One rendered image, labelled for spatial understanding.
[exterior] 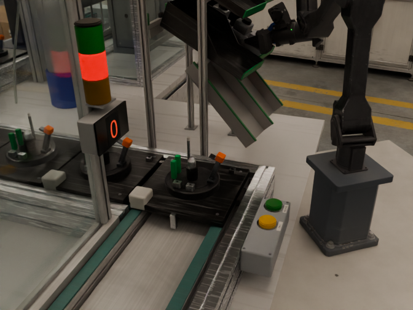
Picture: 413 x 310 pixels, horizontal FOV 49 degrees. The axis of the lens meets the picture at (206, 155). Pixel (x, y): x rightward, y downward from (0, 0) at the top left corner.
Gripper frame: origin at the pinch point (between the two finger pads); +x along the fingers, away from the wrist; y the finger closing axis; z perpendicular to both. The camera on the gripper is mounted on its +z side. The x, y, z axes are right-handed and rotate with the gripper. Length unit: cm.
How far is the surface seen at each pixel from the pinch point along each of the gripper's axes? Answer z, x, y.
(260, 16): -41, 165, -356
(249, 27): 3.2, 3.0, -1.3
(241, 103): -17.7, 6.3, 6.8
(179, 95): -32, 74, -54
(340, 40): -78, 81, -358
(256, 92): -18.9, 7.8, -7.3
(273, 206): -32, -15, 39
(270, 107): -24.9, 4.2, -8.2
